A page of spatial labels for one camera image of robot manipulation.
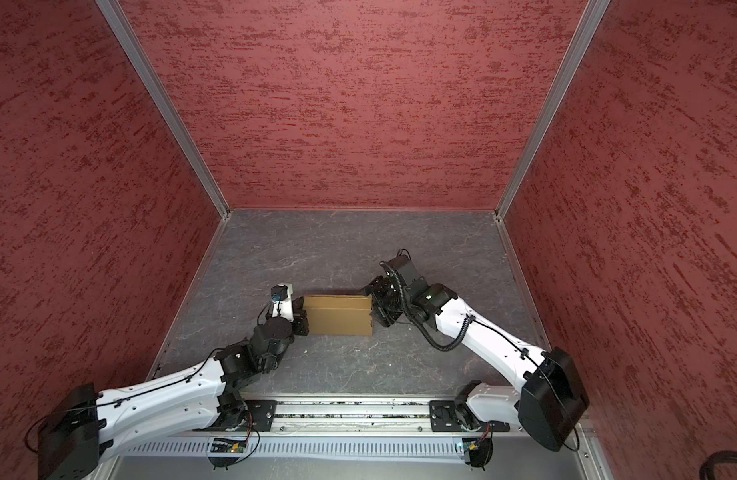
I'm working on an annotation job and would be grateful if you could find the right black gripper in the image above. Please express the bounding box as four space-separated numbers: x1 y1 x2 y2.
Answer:
356 275 412 327

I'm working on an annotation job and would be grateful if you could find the brown cardboard box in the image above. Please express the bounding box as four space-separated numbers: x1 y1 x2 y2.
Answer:
304 295 373 336

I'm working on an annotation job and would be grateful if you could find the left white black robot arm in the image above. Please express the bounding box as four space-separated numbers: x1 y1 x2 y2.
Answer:
36 297 308 479

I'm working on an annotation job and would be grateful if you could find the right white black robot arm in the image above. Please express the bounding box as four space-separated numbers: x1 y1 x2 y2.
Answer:
360 276 589 452

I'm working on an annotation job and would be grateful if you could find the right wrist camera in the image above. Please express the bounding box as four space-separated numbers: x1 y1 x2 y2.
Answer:
380 254 429 298

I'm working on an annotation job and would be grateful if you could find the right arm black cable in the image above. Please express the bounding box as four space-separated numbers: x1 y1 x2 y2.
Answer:
379 248 582 452

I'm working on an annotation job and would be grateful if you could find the aluminium front rail frame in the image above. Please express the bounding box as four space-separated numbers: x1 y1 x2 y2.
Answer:
89 395 612 479

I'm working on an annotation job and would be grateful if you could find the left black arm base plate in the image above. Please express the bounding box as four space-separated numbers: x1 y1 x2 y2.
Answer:
202 399 278 432

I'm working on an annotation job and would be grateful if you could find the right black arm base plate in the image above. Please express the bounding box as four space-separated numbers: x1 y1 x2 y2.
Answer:
428 400 510 433

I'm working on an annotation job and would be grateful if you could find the perforated metal cable tray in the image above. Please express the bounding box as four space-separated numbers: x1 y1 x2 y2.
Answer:
118 436 465 461

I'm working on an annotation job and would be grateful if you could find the right aluminium corner post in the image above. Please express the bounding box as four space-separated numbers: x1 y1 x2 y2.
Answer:
494 0 610 222

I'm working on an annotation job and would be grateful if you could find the aluminium corner post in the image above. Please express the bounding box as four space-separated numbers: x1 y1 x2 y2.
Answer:
494 0 610 222
96 0 232 222

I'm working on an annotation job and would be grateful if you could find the black cable bundle at corner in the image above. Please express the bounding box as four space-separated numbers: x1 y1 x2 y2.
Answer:
699 449 737 480

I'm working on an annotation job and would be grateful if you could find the left aluminium corner post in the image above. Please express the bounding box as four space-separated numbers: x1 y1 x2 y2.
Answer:
96 0 232 222

